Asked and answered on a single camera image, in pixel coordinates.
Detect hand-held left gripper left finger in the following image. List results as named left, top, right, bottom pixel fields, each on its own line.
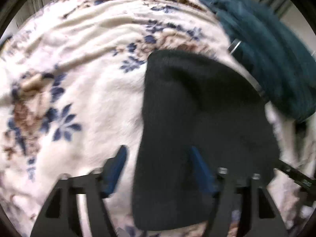
left=30, top=145, right=128, bottom=237

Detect teal knitted cloth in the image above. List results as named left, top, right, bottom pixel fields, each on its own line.
left=193, top=0, right=316, bottom=124

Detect white floral blanket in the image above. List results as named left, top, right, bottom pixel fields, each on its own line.
left=0, top=0, right=316, bottom=237

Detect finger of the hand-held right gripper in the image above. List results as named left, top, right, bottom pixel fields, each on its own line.
left=274, top=159, right=316, bottom=191

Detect black grey striped sweater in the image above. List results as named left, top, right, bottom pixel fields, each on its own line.
left=132, top=49, right=280, bottom=231

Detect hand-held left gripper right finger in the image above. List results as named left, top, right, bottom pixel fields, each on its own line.
left=190, top=146, right=288, bottom=237

